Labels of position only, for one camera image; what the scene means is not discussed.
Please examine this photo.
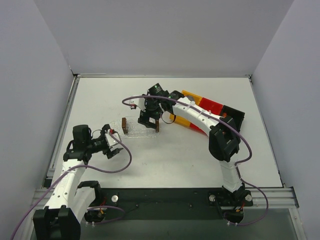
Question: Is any clear textured acrylic tray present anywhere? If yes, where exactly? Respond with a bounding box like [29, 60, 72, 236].
[109, 116, 160, 139]

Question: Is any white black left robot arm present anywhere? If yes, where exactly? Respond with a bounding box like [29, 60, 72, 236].
[33, 124, 122, 240]

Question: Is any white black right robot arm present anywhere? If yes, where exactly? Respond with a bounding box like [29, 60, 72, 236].
[129, 84, 253, 212]

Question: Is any brown wooden tray end block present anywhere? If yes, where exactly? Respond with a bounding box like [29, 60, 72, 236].
[121, 117, 129, 135]

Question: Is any yellow plastic bin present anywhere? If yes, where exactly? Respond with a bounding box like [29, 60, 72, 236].
[169, 90, 203, 132]

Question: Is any red plastic bin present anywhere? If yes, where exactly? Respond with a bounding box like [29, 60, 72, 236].
[188, 96, 224, 136]

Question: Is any black plastic bin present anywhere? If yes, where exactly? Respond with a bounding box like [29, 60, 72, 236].
[220, 105, 245, 133]

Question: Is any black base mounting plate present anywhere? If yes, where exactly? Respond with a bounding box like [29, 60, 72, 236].
[74, 187, 253, 223]

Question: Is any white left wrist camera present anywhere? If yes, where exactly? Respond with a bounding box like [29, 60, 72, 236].
[104, 129, 121, 148]

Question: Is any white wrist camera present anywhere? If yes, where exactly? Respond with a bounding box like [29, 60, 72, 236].
[104, 129, 121, 148]
[129, 97, 146, 112]

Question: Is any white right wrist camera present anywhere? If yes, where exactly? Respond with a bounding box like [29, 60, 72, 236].
[129, 97, 146, 112]

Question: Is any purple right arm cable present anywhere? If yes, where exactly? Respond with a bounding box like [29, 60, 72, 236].
[121, 95, 269, 227]

